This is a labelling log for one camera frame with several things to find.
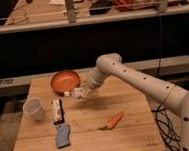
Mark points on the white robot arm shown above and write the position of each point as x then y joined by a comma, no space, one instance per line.
171,96

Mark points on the black pouch on shelf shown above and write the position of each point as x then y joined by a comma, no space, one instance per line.
100,7

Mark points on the orange bowl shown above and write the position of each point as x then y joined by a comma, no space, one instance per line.
65,81

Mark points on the orange container on shelf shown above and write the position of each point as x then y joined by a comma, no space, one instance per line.
123,5

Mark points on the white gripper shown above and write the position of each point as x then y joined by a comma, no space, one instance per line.
89,82

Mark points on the orange carrot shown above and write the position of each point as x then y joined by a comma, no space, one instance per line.
111,123

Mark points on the small white bottle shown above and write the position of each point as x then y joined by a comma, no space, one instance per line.
75,92

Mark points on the white paper on shelf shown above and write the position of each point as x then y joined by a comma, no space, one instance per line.
57,2

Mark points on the white paper cup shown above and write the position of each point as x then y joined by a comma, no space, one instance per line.
34,108

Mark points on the metal shelf post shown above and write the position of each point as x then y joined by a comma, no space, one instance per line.
69,6

